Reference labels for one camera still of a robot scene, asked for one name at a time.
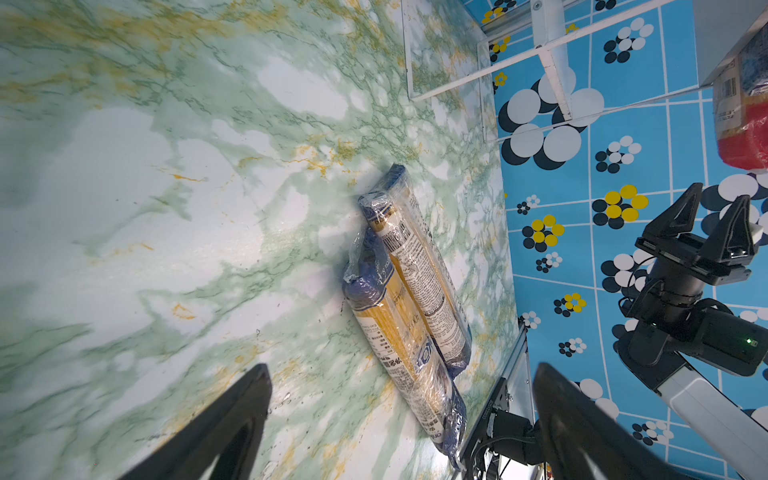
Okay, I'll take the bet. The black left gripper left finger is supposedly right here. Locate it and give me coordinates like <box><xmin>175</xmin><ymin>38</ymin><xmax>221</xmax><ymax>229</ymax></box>
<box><xmin>123</xmin><ymin>364</ymin><xmax>272</xmax><ymax>479</ymax></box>

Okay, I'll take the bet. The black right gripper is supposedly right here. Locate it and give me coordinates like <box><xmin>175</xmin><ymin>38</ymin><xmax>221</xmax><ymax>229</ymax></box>
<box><xmin>635</xmin><ymin>182</ymin><xmax>758</xmax><ymax>286</ymax></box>

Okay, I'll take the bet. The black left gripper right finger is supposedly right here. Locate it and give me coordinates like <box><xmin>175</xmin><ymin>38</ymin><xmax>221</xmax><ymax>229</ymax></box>
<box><xmin>533</xmin><ymin>363</ymin><xmax>685</xmax><ymax>480</ymax></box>

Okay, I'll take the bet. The red spaghetti bag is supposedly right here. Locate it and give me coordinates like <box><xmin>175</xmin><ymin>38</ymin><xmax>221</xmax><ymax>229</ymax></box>
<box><xmin>713</xmin><ymin>28</ymin><xmax>767</xmax><ymax>172</ymax></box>

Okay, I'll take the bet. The dark blue clear spaghetti bag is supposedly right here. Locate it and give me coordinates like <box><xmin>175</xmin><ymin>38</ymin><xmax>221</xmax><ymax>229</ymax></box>
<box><xmin>342</xmin><ymin>228</ymin><xmax>466</xmax><ymax>466</ymax></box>

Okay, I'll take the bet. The clear striped spaghetti bag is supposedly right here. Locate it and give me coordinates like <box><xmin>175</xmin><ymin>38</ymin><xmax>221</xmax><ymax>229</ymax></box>
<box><xmin>358</xmin><ymin>164</ymin><xmax>472</xmax><ymax>378</ymax></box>

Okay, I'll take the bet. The white two-tier shelf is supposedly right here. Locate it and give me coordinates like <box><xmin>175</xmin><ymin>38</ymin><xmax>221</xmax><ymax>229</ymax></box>
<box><xmin>401</xmin><ymin>0</ymin><xmax>767</xmax><ymax>121</ymax></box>

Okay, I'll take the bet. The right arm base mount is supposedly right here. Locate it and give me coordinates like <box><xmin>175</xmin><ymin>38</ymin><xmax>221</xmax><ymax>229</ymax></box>
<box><xmin>459</xmin><ymin>384</ymin><xmax>545</xmax><ymax>479</ymax></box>

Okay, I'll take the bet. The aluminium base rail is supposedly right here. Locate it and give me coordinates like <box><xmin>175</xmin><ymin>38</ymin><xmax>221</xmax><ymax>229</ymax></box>
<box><xmin>463</xmin><ymin>330</ymin><xmax>537</xmax><ymax>479</ymax></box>

